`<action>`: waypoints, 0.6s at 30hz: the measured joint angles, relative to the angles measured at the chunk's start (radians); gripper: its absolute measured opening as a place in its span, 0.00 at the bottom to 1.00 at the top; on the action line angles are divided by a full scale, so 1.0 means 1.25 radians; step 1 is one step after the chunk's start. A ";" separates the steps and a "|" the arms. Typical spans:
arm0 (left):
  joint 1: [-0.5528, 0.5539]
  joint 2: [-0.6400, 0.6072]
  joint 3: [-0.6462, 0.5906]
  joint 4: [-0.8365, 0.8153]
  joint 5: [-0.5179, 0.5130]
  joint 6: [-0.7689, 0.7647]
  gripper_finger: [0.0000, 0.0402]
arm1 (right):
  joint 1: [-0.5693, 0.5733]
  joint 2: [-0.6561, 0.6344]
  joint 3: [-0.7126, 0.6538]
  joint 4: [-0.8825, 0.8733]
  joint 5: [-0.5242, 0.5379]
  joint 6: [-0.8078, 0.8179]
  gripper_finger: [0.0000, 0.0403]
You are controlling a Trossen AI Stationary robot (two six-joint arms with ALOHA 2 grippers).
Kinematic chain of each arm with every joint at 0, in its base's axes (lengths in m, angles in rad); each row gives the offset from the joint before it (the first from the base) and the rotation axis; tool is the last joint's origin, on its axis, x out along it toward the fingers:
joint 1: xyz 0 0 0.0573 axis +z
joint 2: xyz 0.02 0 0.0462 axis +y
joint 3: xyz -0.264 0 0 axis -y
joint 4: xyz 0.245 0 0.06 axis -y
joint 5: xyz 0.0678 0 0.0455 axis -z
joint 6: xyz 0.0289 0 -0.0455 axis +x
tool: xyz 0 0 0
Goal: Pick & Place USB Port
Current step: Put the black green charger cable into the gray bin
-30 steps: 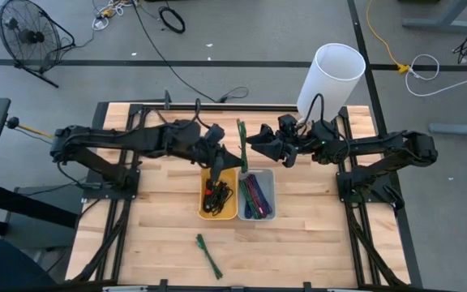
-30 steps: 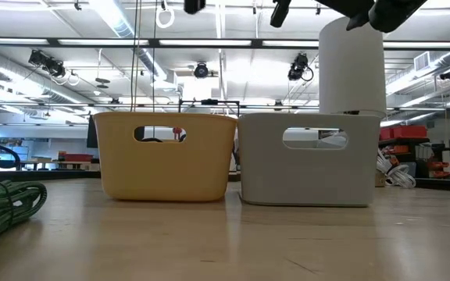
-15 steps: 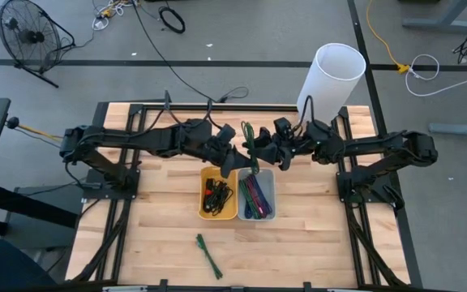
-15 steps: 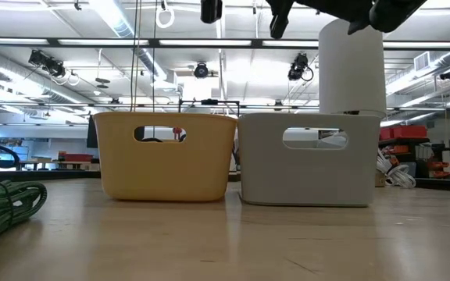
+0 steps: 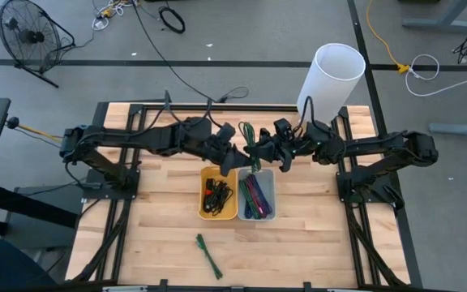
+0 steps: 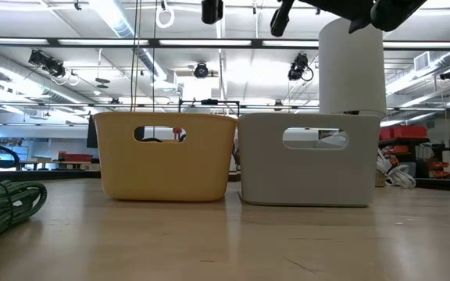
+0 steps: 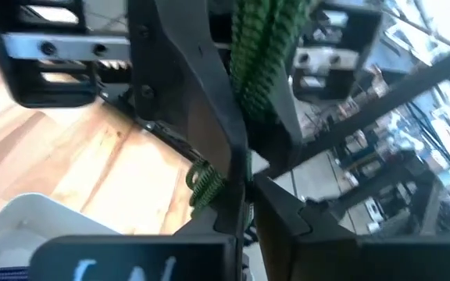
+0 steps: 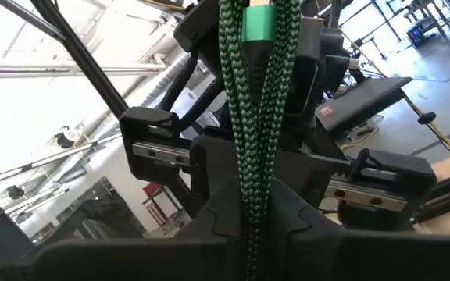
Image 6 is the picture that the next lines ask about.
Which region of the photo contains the green braided usb cable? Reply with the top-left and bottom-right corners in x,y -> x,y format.
0,180 -> 48,259

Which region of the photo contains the white lamp power cord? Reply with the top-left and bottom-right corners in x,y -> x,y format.
376,147 -> 417,190

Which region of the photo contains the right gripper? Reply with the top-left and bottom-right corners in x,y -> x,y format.
298,0 -> 429,34

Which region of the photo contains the silver ceiling air duct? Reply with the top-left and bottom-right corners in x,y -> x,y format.
87,0 -> 179,85

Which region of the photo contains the red bin storage rack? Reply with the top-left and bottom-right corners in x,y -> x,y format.
379,124 -> 450,180

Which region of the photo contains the white hanging ring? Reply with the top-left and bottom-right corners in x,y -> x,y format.
155,5 -> 176,29

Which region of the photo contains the black hanging cable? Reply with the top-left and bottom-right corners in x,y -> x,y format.
130,0 -> 142,113

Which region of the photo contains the red crate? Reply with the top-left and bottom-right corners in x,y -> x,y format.
57,151 -> 94,163

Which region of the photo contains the black overhead light bar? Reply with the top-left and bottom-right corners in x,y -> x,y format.
0,37 -> 450,50

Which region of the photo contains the black metal stand frame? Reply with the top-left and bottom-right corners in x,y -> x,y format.
177,98 -> 241,120

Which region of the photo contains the white shade table lamp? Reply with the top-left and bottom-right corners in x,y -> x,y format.
318,17 -> 388,119

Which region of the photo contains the light grey plastic bin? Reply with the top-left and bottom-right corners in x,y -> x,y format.
237,112 -> 382,208

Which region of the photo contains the yellow plastic bin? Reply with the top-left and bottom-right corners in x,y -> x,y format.
93,112 -> 238,203

